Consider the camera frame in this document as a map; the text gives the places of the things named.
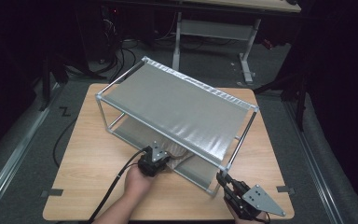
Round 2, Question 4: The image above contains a bundle of black cables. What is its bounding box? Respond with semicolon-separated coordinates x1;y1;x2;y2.
99;40;138;85

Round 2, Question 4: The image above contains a thin black floor cable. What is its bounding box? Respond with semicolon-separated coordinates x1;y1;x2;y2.
52;117;78;169

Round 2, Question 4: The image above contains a metal two-tier shelf rack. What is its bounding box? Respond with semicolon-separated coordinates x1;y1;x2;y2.
95;55;259;197

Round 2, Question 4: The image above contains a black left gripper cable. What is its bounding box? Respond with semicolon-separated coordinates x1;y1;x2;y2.
86;148;148;224

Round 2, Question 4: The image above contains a grey tape piece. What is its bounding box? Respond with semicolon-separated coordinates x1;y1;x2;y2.
275;185;296;195
40;189;64;199

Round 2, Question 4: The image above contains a metal floor rail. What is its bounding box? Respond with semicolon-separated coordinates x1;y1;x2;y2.
0;82;62;218
282;99;344;224

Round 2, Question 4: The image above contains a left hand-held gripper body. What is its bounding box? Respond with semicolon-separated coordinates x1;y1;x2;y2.
137;141;172;178

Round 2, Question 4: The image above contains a striped beige towel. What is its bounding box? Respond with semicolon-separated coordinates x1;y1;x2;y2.
162;144;197;172

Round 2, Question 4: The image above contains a person's left hand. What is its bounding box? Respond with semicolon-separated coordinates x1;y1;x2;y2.
123;164;157;201

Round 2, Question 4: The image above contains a person's right hand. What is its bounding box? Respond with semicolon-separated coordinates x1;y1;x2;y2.
234;212;270;224

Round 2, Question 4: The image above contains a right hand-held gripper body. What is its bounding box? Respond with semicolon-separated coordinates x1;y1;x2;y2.
224;181;287;221

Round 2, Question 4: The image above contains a black metal stand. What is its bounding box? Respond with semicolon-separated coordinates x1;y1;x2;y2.
40;55;69;111
253;74;309;132

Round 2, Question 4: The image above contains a desk with white metal legs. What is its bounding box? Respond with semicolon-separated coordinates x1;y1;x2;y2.
171;0;302;87

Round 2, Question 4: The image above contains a dark computer tower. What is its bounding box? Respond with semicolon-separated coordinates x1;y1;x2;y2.
74;4;125;63

